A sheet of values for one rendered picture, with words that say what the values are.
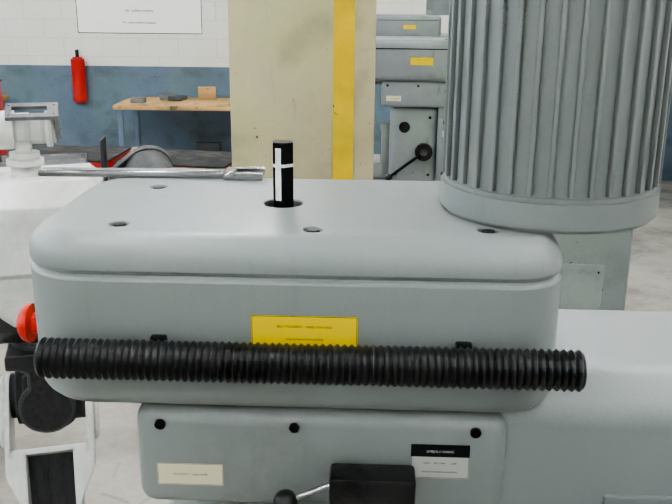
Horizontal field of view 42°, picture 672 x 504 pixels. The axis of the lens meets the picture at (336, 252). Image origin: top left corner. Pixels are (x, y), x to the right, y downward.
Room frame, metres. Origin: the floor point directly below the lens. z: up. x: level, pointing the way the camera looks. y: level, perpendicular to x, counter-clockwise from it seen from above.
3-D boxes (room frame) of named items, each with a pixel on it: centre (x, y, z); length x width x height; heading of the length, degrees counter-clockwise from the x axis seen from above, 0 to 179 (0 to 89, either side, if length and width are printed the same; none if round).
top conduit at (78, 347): (0.66, 0.02, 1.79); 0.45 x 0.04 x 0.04; 88
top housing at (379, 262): (0.81, 0.04, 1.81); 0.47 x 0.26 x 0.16; 88
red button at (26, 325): (0.82, 0.30, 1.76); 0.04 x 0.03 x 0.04; 178
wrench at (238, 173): (0.93, 0.20, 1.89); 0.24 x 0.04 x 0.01; 90
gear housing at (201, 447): (0.81, 0.01, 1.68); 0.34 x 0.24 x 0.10; 88
